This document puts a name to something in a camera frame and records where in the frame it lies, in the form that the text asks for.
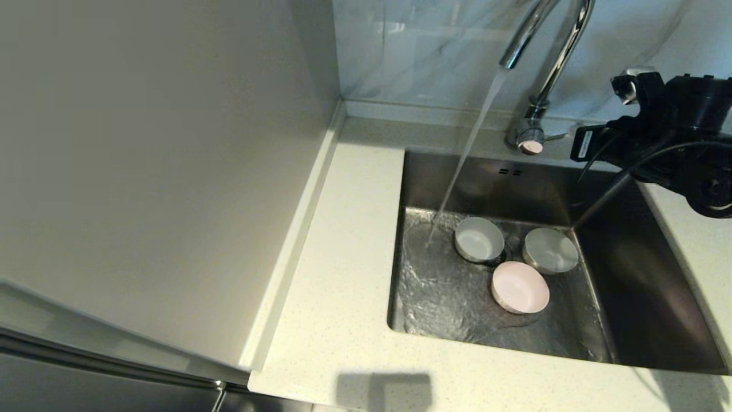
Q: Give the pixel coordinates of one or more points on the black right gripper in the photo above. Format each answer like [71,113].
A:
[657,137]

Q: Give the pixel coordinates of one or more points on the white plastic bowl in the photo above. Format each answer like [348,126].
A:
[551,250]

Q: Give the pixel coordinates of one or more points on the pink plastic bowl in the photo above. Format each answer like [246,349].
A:
[520,288]

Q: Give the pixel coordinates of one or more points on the grey-blue plastic bowl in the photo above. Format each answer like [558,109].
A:
[479,240]

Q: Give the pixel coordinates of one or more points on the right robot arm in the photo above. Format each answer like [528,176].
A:
[715,194]

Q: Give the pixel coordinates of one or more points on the stainless steel sink basin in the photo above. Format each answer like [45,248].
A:
[434,297]

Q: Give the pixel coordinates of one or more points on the chrome gooseneck faucet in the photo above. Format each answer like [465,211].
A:
[523,134]

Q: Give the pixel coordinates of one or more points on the running water stream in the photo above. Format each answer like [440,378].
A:
[474,134]

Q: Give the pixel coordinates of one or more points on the tall grey cabinet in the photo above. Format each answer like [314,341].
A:
[143,143]

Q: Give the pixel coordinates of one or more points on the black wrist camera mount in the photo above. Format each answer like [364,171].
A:
[635,86]

